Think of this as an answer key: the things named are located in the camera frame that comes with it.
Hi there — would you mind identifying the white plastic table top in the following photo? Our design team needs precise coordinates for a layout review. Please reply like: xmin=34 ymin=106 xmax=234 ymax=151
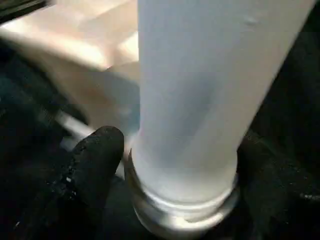
xmin=0 ymin=0 xmax=141 ymax=181

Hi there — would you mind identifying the white plastic table leg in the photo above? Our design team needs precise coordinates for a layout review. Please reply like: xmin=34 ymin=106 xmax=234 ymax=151
xmin=124 ymin=0 xmax=317 ymax=233

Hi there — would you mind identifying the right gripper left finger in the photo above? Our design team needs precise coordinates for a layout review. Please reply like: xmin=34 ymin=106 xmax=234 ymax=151
xmin=14 ymin=125 xmax=125 ymax=240

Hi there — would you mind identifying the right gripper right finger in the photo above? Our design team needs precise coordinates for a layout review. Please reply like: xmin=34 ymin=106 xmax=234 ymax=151
xmin=236 ymin=132 xmax=320 ymax=240

